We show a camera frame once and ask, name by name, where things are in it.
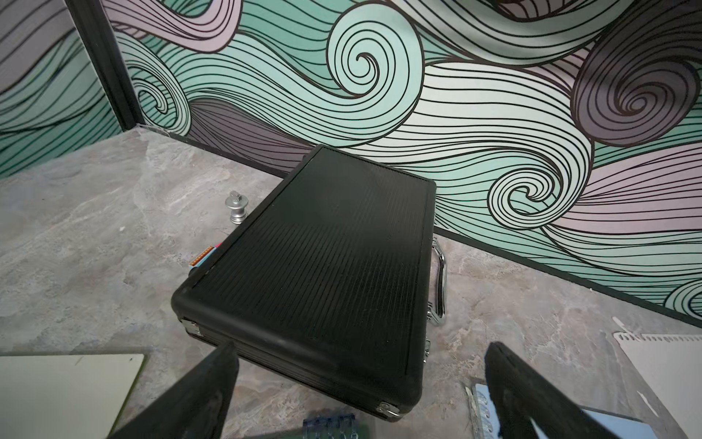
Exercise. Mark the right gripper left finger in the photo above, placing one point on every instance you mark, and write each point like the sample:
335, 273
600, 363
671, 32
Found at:
196, 406

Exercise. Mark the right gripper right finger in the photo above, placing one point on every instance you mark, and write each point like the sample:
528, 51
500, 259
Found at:
527, 403

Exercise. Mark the dark green spiral notebook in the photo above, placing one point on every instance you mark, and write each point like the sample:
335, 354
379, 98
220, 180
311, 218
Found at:
342, 426

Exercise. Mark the torn lined paper page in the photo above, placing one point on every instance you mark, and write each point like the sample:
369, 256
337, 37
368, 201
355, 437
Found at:
671, 366

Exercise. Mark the beige spiral notebook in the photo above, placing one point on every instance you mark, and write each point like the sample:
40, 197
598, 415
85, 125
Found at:
65, 396

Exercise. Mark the black hard case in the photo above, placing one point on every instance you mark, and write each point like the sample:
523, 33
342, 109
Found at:
327, 282

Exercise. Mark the small silver metal knob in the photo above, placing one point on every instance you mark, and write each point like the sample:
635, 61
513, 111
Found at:
237, 204

